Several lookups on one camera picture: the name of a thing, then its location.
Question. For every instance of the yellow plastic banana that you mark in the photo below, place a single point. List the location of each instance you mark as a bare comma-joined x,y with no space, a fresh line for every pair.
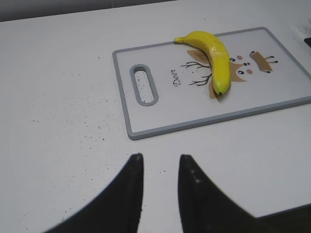
210,50

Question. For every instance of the white grey-rimmed cutting board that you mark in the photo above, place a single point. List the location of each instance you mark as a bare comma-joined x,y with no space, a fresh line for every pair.
167,87

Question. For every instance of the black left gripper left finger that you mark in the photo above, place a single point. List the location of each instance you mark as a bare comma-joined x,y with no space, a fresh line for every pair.
117,209

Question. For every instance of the black knife stand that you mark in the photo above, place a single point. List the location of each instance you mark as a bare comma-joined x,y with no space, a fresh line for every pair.
308,41

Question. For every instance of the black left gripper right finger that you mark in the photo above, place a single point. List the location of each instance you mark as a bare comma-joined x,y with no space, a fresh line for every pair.
205,208

